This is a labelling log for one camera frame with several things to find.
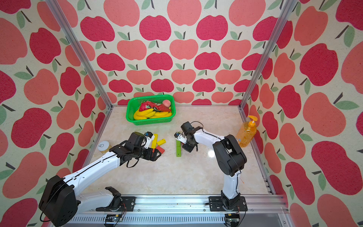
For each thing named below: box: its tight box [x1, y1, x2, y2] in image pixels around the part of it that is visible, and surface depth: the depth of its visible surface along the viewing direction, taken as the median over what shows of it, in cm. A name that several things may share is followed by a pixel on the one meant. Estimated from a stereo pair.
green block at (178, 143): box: [175, 139, 182, 148], surface depth 98 cm
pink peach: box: [162, 99, 172, 108], surface depth 117 cm
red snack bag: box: [139, 101, 172, 113], surface depth 111 cm
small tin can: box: [97, 140, 112, 155], surface depth 92 cm
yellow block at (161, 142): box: [156, 138, 167, 147], surface depth 100 cm
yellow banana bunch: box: [133, 108, 173, 121], surface depth 109 cm
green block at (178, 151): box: [176, 146, 182, 158], surface depth 94 cm
